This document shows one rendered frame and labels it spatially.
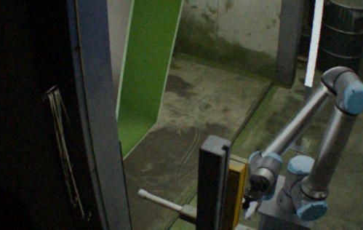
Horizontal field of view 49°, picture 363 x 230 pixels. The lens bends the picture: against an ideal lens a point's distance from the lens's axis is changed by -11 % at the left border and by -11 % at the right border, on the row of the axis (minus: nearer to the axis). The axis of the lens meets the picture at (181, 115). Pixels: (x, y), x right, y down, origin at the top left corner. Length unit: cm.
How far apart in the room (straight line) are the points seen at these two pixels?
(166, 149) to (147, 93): 66
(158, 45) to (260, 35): 170
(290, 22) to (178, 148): 158
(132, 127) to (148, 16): 78
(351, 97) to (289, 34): 252
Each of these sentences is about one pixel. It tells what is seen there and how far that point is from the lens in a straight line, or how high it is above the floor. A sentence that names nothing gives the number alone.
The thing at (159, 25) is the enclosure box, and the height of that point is 120.
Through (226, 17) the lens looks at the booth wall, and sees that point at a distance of 430.
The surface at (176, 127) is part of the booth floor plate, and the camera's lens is 368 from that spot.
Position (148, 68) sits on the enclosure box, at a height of 87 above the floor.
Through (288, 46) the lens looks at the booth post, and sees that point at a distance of 417.
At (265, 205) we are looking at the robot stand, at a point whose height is 64.
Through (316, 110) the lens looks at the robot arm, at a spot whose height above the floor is 128.
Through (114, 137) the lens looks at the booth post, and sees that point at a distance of 155.
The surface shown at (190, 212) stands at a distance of 153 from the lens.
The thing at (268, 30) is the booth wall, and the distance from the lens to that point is 418.
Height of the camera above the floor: 229
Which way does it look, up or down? 36 degrees down
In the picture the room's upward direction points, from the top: straight up
